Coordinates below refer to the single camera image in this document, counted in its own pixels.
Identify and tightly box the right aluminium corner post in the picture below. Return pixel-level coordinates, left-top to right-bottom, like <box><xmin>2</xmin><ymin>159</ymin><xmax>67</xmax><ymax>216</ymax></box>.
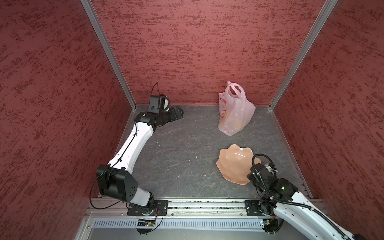
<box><xmin>269</xmin><ymin>0</ymin><xmax>338</xmax><ymax>112</ymax></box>

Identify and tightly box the aluminium corner post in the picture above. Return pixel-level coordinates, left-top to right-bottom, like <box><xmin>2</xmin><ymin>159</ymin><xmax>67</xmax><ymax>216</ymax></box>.
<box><xmin>81</xmin><ymin>0</ymin><xmax>137</xmax><ymax>110</ymax></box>
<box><xmin>269</xmin><ymin>0</ymin><xmax>338</xmax><ymax>112</ymax></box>

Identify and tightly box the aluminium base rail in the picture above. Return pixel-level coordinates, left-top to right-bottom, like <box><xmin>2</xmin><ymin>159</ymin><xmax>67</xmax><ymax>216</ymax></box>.
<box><xmin>74</xmin><ymin>197</ymin><xmax>331</xmax><ymax>240</ymax></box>

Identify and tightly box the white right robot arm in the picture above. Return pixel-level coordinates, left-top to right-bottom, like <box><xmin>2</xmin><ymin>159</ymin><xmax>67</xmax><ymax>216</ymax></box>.
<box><xmin>245</xmin><ymin>164</ymin><xmax>365</xmax><ymax>240</ymax></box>

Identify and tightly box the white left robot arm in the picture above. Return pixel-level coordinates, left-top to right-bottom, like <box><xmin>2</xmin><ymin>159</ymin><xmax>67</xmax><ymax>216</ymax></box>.
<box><xmin>95</xmin><ymin>106</ymin><xmax>184</xmax><ymax>216</ymax></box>

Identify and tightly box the pink wavy bowl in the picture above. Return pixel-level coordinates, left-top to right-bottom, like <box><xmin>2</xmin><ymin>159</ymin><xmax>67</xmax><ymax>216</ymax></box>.
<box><xmin>216</xmin><ymin>144</ymin><xmax>254</xmax><ymax>185</ymax></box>

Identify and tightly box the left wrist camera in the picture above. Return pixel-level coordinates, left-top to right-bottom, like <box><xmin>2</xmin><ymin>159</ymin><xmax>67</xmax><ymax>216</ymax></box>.
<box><xmin>147</xmin><ymin>94</ymin><xmax>170</xmax><ymax>114</ymax></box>

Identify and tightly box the pink plastic bag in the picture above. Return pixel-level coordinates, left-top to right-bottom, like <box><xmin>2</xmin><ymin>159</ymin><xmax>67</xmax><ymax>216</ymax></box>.
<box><xmin>218</xmin><ymin>81</ymin><xmax>256</xmax><ymax>136</ymax></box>

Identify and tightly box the left aluminium corner post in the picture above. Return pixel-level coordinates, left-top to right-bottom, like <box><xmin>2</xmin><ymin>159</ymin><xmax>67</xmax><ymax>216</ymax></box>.
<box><xmin>81</xmin><ymin>0</ymin><xmax>137</xmax><ymax>110</ymax></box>

